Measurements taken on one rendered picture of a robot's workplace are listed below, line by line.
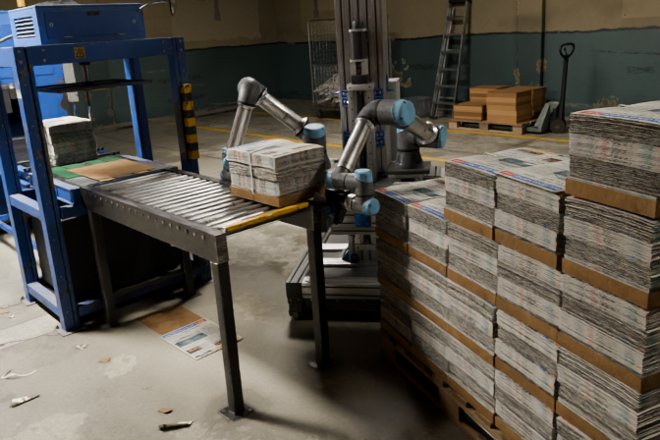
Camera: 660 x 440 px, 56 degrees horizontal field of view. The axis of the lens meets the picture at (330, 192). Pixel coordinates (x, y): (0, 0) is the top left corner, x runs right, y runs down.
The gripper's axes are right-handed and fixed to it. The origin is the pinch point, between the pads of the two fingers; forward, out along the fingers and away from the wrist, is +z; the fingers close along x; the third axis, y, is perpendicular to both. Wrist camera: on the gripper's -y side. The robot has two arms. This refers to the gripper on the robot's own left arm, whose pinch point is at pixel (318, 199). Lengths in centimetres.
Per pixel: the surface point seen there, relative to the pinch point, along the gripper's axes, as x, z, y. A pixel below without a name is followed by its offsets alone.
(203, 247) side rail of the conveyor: 63, 0, -5
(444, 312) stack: 3, -73, -33
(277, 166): 23.9, -1.9, 20.7
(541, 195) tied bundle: 21, -122, 26
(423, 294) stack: -2, -59, -31
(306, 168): 8.2, -2.7, 16.8
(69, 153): 39, 198, 8
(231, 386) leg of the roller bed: 63, -9, -64
